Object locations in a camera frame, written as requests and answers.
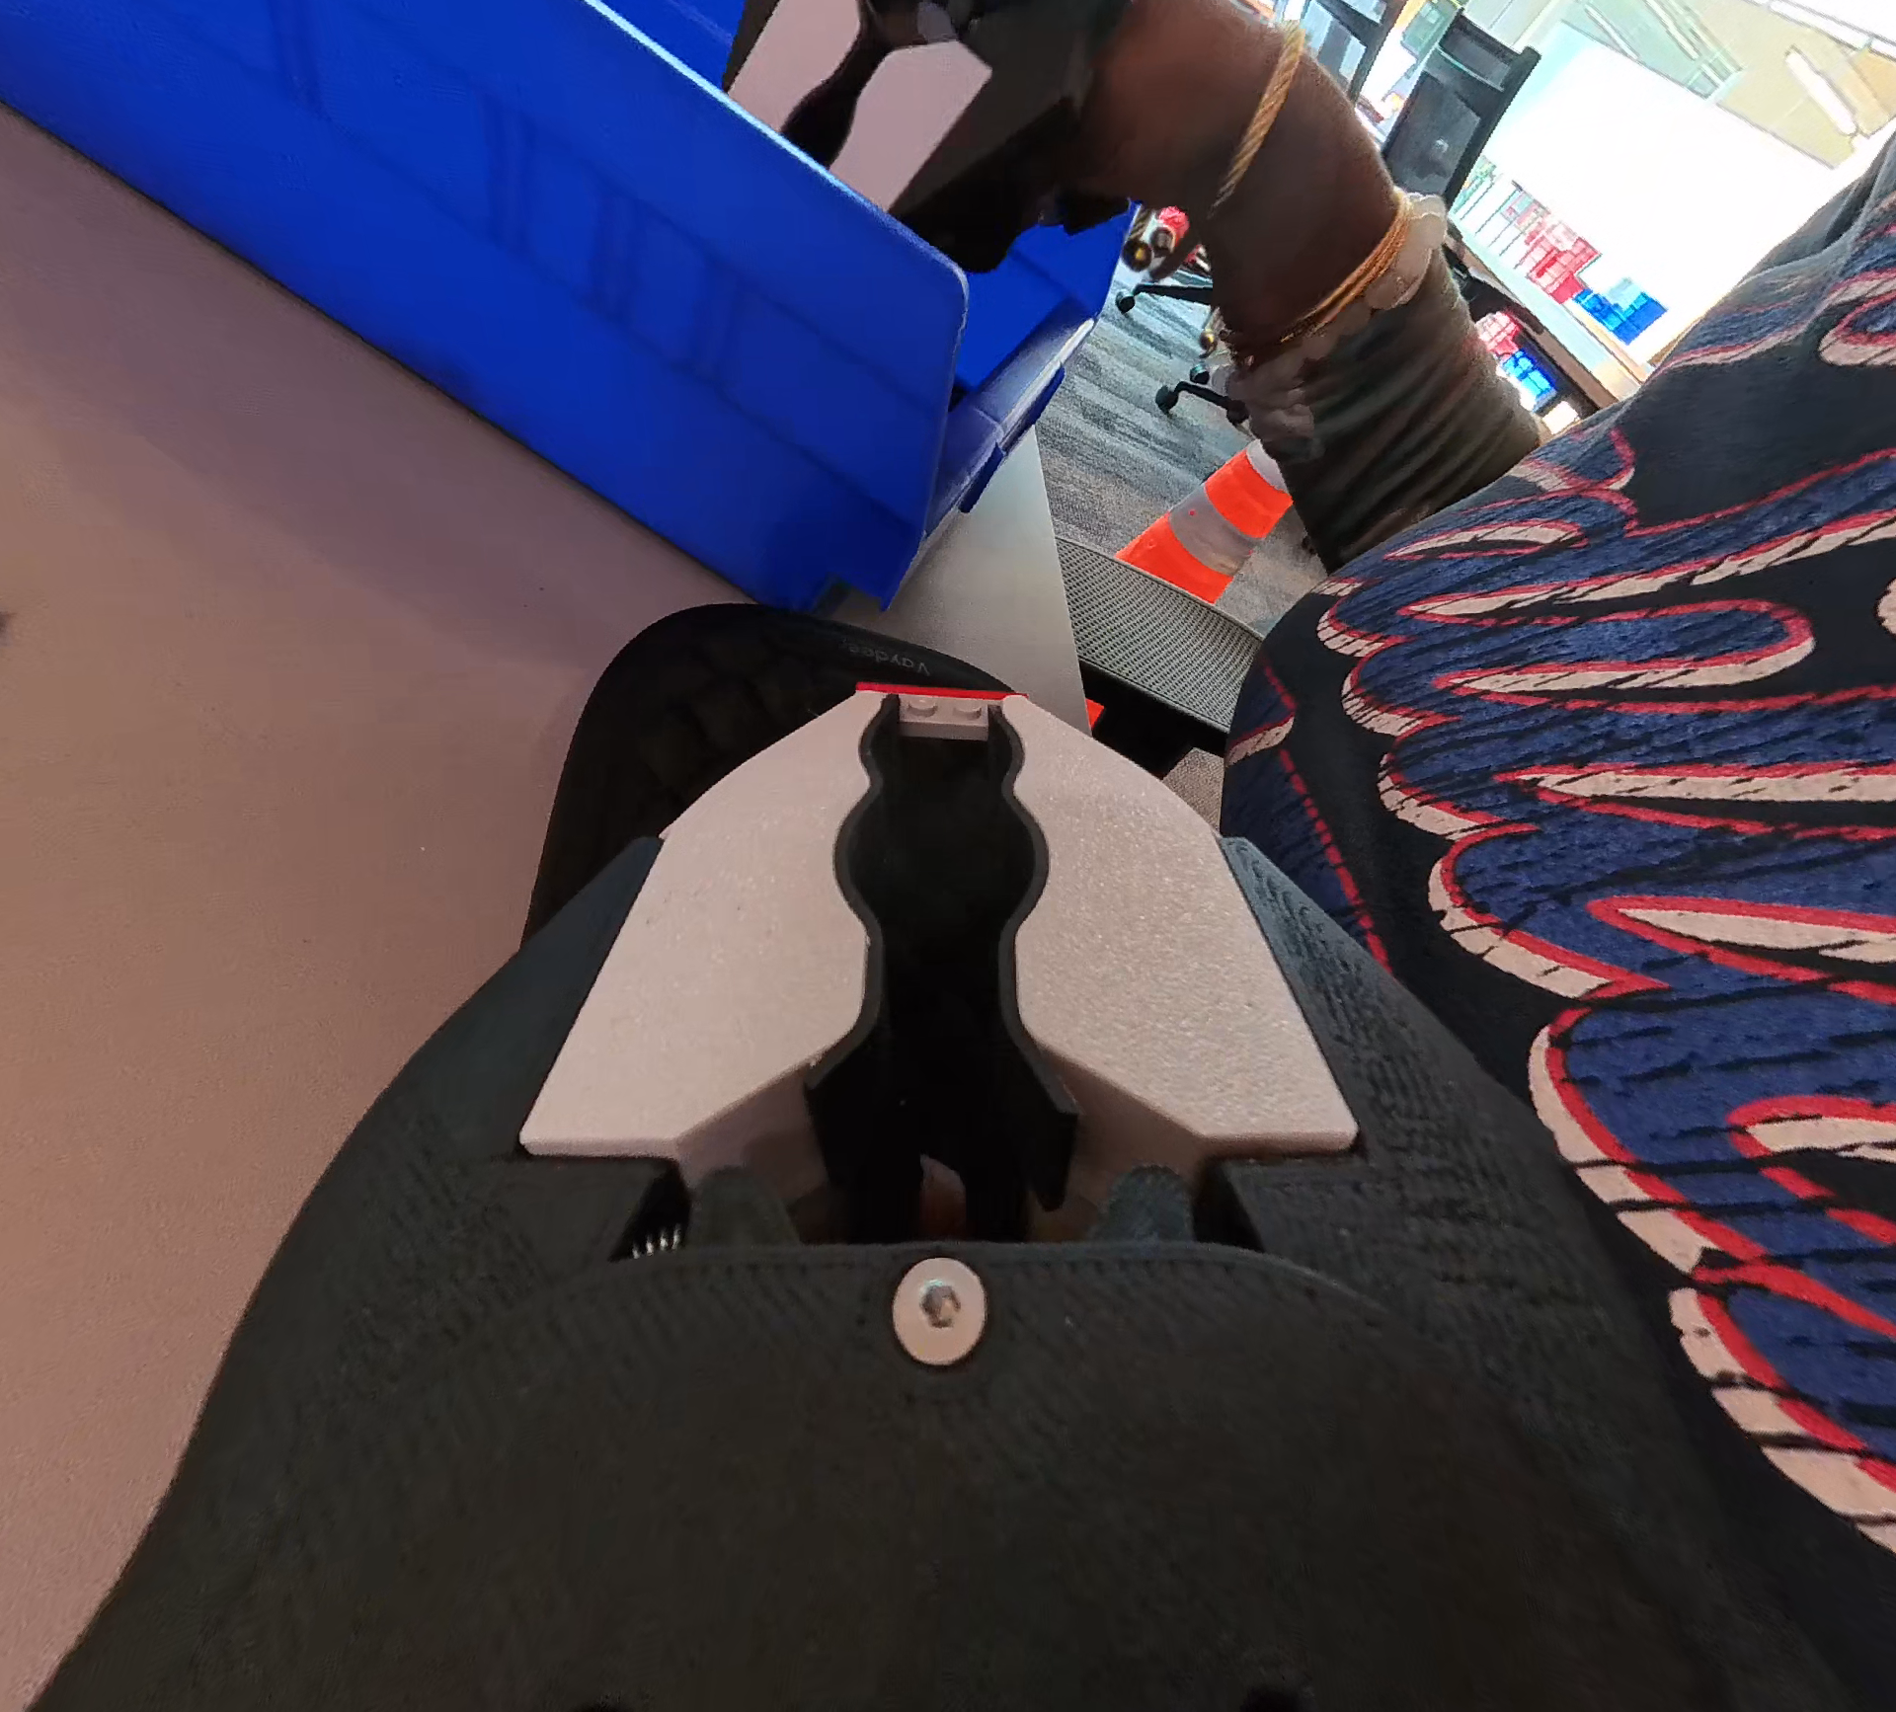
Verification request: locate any orange traffic cone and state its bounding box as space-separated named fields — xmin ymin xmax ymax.
xmin=1114 ymin=439 xmax=1300 ymax=607

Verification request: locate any person's right forearm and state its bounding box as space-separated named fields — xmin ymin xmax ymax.
xmin=1221 ymin=38 xmax=1547 ymax=569

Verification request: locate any person in graphic shirt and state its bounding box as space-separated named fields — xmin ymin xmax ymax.
xmin=1221 ymin=135 xmax=1896 ymax=1559

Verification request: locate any blue plastic bin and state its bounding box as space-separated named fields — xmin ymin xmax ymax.
xmin=0 ymin=0 xmax=1138 ymax=615

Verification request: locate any pale beaded bracelet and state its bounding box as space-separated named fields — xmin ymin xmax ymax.
xmin=1245 ymin=194 xmax=1450 ymax=445

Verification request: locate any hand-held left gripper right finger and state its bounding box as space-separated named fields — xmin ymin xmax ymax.
xmin=960 ymin=694 xmax=1363 ymax=1245

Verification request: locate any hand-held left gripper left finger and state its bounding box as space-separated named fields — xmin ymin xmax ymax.
xmin=518 ymin=690 xmax=933 ymax=1245

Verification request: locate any gold bangle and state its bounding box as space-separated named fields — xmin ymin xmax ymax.
xmin=1211 ymin=20 xmax=1312 ymax=210
xmin=1227 ymin=190 xmax=1420 ymax=362

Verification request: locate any shelf of coloured bins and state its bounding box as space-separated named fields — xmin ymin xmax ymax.
xmin=1458 ymin=178 xmax=1665 ymax=415

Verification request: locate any person's right hand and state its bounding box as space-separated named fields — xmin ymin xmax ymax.
xmin=1079 ymin=0 xmax=1304 ymax=212

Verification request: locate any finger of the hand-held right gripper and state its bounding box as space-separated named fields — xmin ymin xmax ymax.
xmin=725 ymin=0 xmax=873 ymax=137
xmin=826 ymin=38 xmax=996 ymax=214

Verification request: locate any red and grey lego assembly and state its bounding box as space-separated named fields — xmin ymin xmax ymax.
xmin=854 ymin=682 xmax=1027 ymax=749

